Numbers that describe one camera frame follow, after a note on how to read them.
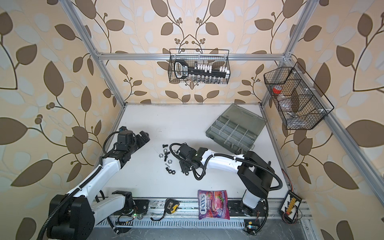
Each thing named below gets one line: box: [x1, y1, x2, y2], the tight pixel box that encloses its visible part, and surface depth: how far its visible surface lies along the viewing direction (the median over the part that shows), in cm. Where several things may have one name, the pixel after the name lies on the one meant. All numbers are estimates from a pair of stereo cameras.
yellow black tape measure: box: [150, 198, 180, 221], surface depth 74 cm
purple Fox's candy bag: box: [197, 190, 231, 220], surface depth 75 cm
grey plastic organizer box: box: [205, 103, 268, 155], surface depth 104 cm
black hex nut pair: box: [165, 167, 176, 175], surface depth 88 cm
